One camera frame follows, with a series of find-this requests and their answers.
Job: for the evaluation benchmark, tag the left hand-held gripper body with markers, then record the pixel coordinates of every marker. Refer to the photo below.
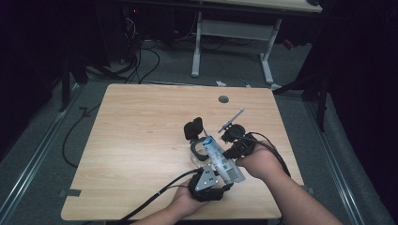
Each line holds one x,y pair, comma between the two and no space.
205,182

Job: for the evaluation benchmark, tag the black stand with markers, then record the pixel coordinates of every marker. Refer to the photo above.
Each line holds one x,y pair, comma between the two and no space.
322,103
65,84

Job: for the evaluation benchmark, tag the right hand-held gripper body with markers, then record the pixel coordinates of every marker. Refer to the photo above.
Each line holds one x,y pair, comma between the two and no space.
242,145

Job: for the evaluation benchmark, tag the small white scrap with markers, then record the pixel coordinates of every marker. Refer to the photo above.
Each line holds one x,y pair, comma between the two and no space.
220,83

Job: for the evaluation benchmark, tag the person's right hand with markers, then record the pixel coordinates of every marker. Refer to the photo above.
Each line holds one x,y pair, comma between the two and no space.
261,162

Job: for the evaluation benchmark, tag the grey tape strip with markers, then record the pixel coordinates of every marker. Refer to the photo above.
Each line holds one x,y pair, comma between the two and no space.
309,189
70,192

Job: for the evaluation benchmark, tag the metal floor rail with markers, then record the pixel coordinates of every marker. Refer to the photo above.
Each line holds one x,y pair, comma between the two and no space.
336,165
37,146

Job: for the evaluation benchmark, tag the person's left hand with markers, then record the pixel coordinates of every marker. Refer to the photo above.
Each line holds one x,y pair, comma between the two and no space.
187,201

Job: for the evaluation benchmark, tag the white and blue bag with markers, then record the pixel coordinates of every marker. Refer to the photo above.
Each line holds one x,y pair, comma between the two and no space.
220,159

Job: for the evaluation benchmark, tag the small red object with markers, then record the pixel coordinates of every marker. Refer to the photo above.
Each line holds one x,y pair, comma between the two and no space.
288,44

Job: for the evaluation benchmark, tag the clear jar with black lid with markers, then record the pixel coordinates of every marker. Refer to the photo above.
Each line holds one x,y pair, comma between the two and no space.
195,150

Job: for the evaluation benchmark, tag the desk with white metal legs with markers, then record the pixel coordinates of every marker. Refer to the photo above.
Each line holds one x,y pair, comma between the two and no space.
233,30

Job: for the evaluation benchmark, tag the round grey table grommet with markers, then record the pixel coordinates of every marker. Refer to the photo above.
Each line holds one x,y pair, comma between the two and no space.
223,99

